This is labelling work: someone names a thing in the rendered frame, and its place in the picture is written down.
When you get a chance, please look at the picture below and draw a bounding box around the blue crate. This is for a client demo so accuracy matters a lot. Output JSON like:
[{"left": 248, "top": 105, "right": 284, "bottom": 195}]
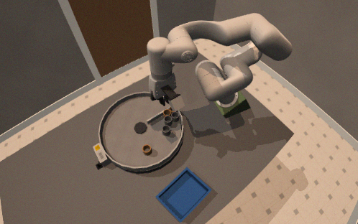
[{"left": 156, "top": 169, "right": 210, "bottom": 222}]

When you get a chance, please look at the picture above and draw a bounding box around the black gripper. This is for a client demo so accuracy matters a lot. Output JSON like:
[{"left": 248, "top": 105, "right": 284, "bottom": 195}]
[{"left": 149, "top": 72, "right": 176, "bottom": 106}]

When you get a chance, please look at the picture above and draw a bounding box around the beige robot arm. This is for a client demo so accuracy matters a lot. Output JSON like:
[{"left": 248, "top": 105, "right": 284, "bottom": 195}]
[{"left": 147, "top": 13, "right": 293, "bottom": 108}]

